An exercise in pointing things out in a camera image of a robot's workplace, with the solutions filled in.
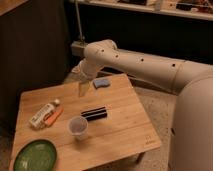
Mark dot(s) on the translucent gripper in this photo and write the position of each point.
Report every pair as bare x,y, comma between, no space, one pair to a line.
83,88

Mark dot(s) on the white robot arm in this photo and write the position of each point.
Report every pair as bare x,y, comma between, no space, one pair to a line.
191,144

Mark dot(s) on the grey metal beam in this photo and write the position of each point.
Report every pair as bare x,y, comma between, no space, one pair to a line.
77,48

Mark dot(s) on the metal pole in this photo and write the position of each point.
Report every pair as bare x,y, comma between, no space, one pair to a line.
81,37

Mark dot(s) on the cluttered shelf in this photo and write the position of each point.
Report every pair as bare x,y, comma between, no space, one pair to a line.
156,7

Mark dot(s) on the clear plastic cup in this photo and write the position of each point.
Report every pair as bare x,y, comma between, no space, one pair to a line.
78,127

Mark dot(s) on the black rectangular case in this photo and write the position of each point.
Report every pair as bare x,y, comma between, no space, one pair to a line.
95,114

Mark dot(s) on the wooden table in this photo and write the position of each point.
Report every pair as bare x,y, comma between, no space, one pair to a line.
125,131

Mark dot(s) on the white toothpaste tube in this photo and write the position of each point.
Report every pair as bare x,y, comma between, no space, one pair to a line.
37,120

